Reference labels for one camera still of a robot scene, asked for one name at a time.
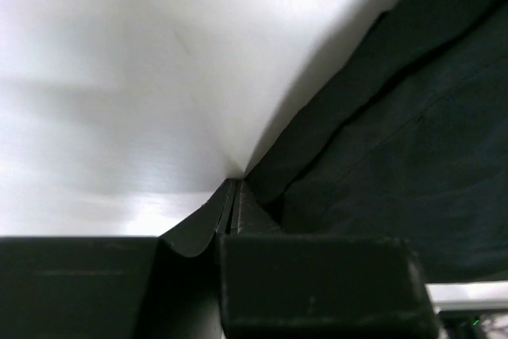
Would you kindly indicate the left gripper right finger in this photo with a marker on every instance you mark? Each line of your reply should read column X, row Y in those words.
column 248, row 216

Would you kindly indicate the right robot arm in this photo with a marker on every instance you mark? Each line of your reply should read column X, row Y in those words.
column 473, row 324

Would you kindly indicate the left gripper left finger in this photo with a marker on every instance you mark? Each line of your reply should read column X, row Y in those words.
column 193, row 235

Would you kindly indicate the black shorts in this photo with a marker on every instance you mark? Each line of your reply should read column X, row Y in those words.
column 408, row 140

